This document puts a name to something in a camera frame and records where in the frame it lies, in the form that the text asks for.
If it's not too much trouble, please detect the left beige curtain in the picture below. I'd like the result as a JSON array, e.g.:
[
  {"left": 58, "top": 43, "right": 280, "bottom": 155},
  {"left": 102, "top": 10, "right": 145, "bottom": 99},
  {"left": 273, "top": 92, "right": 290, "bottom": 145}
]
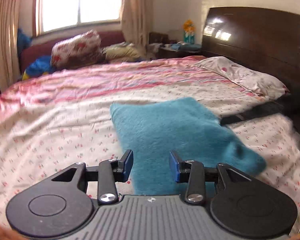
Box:
[{"left": 0, "top": 0, "right": 36, "bottom": 92}]

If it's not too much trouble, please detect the pink cherry print bedsheet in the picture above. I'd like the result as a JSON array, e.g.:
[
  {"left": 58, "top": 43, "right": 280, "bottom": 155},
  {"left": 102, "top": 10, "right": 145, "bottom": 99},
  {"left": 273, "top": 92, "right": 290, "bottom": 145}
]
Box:
[{"left": 0, "top": 55, "right": 300, "bottom": 230}]

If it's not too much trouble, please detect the blue clothing pile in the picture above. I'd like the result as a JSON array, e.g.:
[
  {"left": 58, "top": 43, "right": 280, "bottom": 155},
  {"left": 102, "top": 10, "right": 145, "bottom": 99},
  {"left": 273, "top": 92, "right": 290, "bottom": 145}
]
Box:
[{"left": 21, "top": 56, "right": 57, "bottom": 80}]

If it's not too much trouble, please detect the dark nightstand with clutter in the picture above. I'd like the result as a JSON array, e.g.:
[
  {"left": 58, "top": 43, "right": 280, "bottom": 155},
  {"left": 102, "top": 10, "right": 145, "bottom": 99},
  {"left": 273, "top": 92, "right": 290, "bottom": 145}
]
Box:
[{"left": 147, "top": 32, "right": 202, "bottom": 59}]

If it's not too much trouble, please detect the right beige curtain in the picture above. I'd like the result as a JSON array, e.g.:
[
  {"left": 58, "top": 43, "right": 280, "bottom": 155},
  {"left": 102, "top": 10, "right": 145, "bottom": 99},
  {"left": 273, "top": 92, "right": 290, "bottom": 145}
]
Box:
[{"left": 120, "top": 0, "right": 153, "bottom": 47}]

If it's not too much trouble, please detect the floral white pillow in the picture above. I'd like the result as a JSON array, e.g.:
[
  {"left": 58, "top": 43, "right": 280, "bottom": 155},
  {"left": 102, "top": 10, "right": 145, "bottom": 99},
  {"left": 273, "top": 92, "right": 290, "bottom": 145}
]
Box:
[{"left": 195, "top": 56, "right": 288, "bottom": 100}]

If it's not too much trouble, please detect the beige curtain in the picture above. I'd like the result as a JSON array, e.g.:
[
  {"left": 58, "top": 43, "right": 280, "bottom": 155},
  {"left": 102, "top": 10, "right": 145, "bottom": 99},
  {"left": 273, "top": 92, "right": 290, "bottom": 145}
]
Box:
[
  {"left": 120, "top": 0, "right": 153, "bottom": 47},
  {"left": 0, "top": 0, "right": 36, "bottom": 92}
]

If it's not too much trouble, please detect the teal fuzzy sweater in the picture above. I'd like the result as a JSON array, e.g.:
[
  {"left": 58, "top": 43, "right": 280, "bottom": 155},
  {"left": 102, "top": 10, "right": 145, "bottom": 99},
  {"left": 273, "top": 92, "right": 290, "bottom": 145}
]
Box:
[{"left": 110, "top": 98, "right": 266, "bottom": 195}]

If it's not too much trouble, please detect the dark wooden headboard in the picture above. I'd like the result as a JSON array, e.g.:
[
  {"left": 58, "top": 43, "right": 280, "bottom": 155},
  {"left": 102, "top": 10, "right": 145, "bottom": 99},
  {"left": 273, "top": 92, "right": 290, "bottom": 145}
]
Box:
[{"left": 201, "top": 6, "right": 300, "bottom": 131}]

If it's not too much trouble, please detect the olive yellow pillow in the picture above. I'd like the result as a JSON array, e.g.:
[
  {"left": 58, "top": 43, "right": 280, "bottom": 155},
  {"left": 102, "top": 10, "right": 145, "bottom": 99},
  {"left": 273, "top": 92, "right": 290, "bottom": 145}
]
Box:
[{"left": 102, "top": 42, "right": 144, "bottom": 62}]

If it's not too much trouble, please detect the red floral rolled quilt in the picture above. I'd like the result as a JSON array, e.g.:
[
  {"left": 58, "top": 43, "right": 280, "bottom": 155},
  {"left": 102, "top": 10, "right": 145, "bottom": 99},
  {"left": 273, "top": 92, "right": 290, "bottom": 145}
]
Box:
[{"left": 51, "top": 30, "right": 103, "bottom": 69}]

